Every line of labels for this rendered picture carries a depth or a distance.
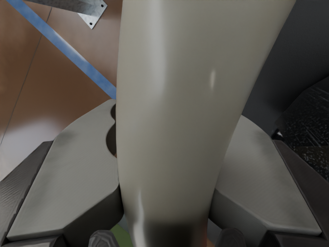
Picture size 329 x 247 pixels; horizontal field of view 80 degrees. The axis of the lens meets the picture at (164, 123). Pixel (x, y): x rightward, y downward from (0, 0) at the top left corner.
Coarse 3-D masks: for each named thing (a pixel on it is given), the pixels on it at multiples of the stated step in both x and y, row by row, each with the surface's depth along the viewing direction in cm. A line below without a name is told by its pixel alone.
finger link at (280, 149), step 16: (288, 160) 7; (304, 176) 6; (320, 176) 6; (304, 192) 6; (320, 192) 6; (320, 208) 5; (320, 224) 5; (272, 240) 5; (288, 240) 5; (304, 240) 5; (320, 240) 5
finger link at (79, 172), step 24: (96, 120) 9; (72, 144) 8; (96, 144) 8; (48, 168) 7; (72, 168) 7; (96, 168) 7; (48, 192) 6; (72, 192) 6; (96, 192) 6; (24, 216) 5; (48, 216) 5; (72, 216) 5; (96, 216) 6; (120, 216) 7; (72, 240) 5
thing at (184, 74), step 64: (128, 0) 3; (192, 0) 3; (256, 0) 3; (128, 64) 4; (192, 64) 3; (256, 64) 3; (128, 128) 4; (192, 128) 4; (128, 192) 5; (192, 192) 5
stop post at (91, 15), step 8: (32, 0) 97; (40, 0) 100; (48, 0) 104; (56, 0) 107; (64, 0) 111; (72, 0) 115; (80, 0) 120; (88, 0) 129; (96, 0) 132; (64, 8) 115; (72, 8) 120; (80, 8) 125; (88, 8) 130; (96, 8) 134; (104, 8) 132; (80, 16) 140; (88, 16) 138; (96, 16) 136; (88, 24) 140
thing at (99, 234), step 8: (96, 232) 5; (104, 232) 5; (112, 232) 5; (224, 232) 5; (232, 232) 5; (240, 232) 5; (96, 240) 5; (104, 240) 5; (112, 240) 5; (224, 240) 5; (232, 240) 5; (240, 240) 5
